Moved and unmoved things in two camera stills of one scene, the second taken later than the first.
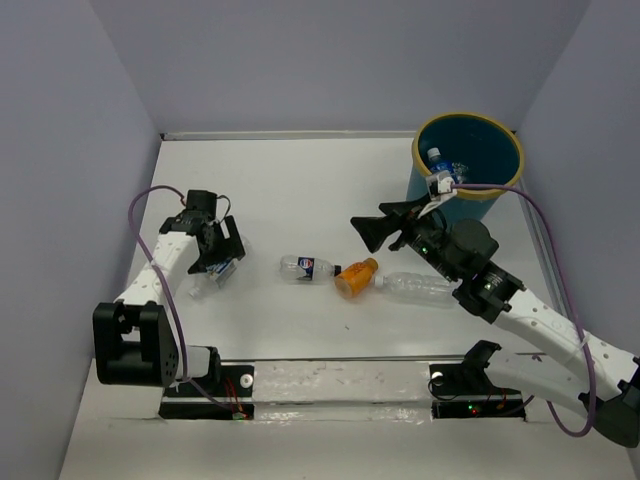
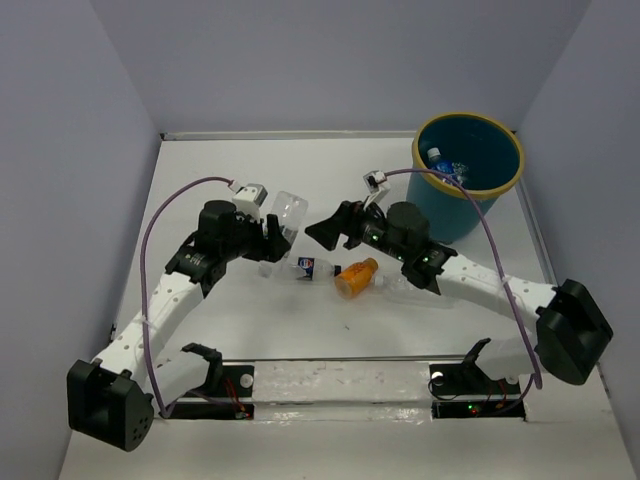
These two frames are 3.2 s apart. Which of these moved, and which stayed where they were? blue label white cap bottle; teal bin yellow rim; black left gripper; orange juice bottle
Moved: black left gripper
Stayed: blue label white cap bottle; teal bin yellow rim; orange juice bottle
